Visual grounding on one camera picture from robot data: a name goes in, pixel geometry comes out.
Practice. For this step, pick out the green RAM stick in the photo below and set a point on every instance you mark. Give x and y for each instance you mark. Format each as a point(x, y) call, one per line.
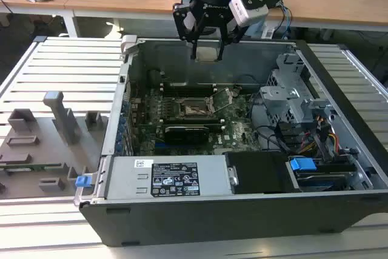
point(36, 167)

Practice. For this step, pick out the black plastic shroud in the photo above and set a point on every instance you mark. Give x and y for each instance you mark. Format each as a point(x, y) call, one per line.
point(257, 174)

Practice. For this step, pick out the grey plastic case latch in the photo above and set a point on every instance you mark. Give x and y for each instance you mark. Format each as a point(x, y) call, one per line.
point(128, 43)

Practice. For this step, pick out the blue expansion slot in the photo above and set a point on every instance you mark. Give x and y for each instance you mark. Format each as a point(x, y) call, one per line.
point(160, 143)

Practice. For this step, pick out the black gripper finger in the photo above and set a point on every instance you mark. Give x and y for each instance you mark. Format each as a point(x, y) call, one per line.
point(222, 36)
point(179, 22)

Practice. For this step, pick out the blue plastic case tab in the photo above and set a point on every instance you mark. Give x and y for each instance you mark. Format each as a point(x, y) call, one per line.
point(83, 181)

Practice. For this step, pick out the pale blue teach pendant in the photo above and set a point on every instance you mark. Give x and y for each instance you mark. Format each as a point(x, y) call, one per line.
point(257, 31)

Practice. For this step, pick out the black open PC case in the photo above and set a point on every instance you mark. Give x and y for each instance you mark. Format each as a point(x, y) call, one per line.
point(212, 225)

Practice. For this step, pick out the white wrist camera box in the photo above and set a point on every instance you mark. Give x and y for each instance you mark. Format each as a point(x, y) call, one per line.
point(248, 13)

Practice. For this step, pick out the silver chipset heatsink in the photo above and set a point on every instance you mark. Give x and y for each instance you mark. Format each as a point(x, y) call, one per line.
point(225, 152)

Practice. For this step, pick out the green motherboard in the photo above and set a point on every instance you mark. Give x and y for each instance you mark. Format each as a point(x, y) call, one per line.
point(239, 131)

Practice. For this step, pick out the blue disk carrier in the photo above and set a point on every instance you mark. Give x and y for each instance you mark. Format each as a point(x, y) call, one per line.
point(302, 166)

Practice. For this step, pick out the long wooden desk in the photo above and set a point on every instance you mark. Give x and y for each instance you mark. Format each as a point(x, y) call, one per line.
point(121, 1)

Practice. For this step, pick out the grey parts rack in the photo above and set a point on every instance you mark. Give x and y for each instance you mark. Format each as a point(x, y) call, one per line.
point(39, 153)

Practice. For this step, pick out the silver metal drive cage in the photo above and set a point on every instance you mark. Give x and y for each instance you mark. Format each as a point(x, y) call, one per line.
point(282, 110)

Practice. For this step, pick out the CPU socket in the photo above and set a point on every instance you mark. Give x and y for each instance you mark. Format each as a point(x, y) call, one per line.
point(194, 109)

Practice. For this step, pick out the silver CPU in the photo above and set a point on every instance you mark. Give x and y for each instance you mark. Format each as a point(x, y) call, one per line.
point(208, 54)

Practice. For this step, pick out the black graphics card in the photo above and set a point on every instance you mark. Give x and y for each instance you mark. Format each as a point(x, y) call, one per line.
point(186, 134)

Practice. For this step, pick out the silver power supply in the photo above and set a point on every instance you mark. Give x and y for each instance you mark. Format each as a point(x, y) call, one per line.
point(127, 177)

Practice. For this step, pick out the small wooden desk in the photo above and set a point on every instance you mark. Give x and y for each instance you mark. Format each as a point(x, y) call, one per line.
point(57, 3)

